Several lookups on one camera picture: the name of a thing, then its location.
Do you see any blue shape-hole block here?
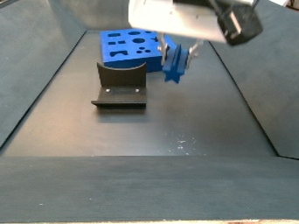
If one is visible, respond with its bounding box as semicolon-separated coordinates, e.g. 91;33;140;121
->
99;29;161;73

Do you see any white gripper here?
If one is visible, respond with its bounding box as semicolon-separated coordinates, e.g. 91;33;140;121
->
127;0;255;70

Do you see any black curved fixture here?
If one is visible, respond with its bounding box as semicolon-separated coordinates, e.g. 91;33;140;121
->
91;64;147;108

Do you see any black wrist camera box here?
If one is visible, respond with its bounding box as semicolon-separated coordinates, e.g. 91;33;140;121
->
210;0;263;46

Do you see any blue star prism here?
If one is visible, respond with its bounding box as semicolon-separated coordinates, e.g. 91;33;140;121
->
163;45;190;83

